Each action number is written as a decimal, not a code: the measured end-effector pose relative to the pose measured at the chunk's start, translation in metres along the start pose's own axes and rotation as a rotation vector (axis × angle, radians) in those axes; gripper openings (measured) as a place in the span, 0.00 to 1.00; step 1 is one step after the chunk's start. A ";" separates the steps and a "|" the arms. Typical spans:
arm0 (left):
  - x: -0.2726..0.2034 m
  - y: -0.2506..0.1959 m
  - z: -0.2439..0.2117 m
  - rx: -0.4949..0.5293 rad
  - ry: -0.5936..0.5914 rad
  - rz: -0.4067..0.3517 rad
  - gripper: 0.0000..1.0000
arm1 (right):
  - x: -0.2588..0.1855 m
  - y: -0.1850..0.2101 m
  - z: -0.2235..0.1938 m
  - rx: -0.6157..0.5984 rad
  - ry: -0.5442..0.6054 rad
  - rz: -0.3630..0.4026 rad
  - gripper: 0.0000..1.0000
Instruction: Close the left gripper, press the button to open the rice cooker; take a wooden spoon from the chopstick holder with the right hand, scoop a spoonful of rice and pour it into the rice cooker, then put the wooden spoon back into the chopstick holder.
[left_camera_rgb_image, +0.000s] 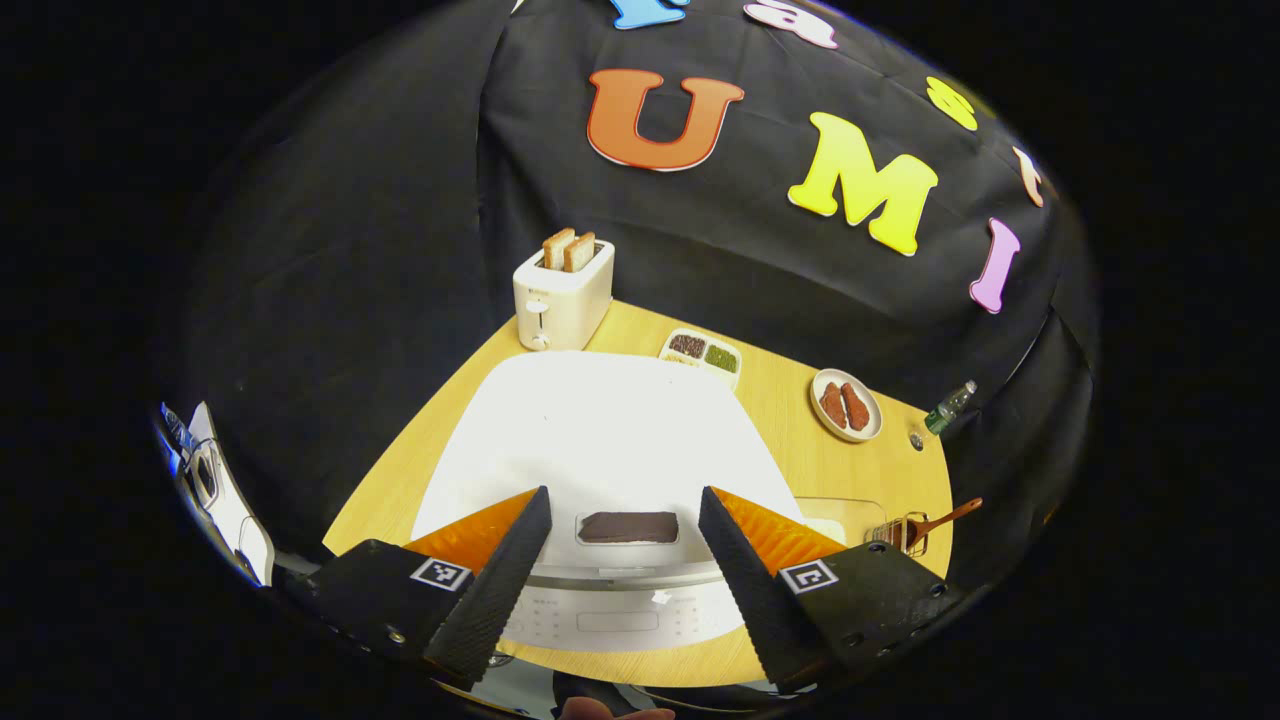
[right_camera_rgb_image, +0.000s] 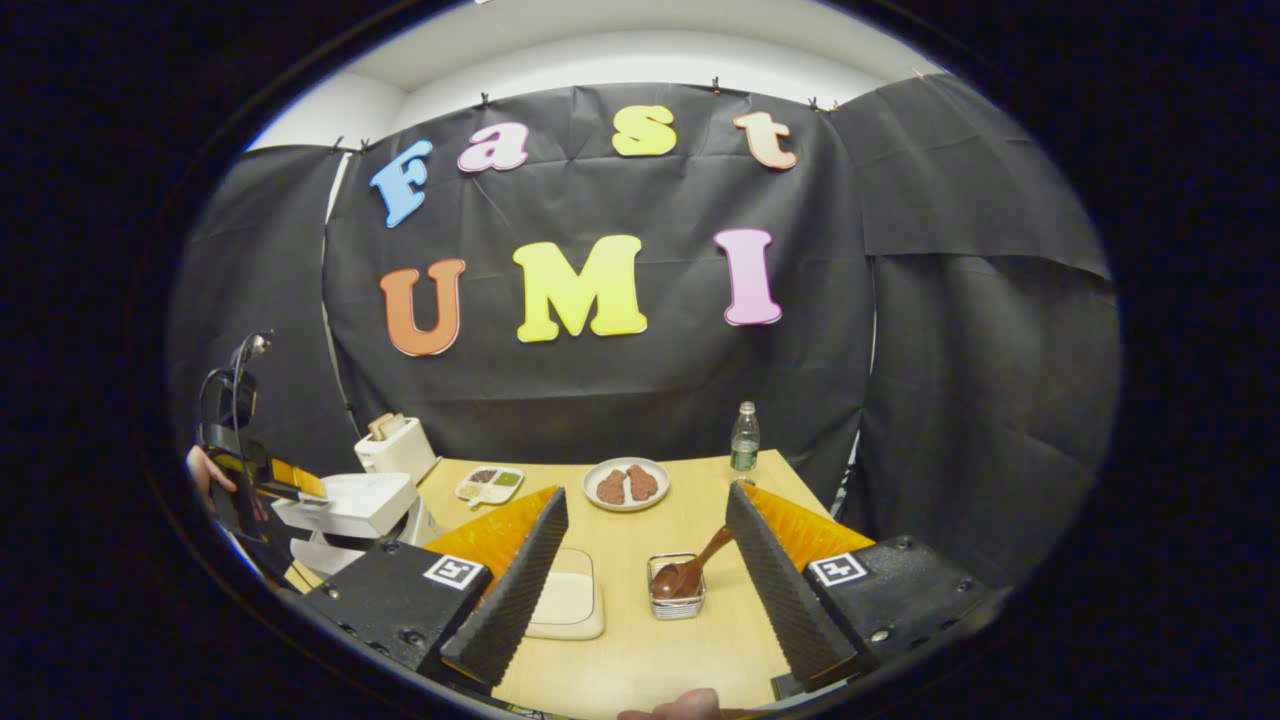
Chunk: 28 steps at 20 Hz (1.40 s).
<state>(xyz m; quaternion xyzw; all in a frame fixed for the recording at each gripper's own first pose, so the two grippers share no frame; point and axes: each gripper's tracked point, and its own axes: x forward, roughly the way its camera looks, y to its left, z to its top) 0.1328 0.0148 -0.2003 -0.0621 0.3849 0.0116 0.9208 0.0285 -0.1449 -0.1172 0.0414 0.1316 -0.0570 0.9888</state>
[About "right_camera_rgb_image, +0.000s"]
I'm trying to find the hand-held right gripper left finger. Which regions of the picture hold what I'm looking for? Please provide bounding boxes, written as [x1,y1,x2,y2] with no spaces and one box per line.
[300,487,569,696]

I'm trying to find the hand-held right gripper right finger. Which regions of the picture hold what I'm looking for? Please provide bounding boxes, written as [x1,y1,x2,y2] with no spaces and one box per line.
[725,481,1011,701]

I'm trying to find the clear rice container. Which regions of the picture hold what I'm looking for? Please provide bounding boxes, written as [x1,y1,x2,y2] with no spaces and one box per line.
[522,547,606,641]

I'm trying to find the white rice cooker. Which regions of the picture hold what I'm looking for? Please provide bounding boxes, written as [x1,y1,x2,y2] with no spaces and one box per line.
[272,472,443,579]

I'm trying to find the brown wooden spoon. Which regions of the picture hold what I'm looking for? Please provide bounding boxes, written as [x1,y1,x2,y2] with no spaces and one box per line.
[651,525,736,601]

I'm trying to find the metal wire chopstick holder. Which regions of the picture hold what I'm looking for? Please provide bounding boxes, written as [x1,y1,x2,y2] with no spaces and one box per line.
[647,553,707,621]

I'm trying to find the white toaster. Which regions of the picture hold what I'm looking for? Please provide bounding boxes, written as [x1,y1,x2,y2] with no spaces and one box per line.
[354,412,441,486]

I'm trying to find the white divided condiment dish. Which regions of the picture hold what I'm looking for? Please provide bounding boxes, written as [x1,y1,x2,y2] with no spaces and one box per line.
[455,465,525,507]

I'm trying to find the white round plate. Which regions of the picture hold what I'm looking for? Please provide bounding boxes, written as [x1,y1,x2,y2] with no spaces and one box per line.
[583,457,671,513]

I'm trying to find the green label water bottle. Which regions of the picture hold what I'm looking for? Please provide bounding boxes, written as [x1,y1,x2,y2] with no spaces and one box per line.
[729,401,761,473]

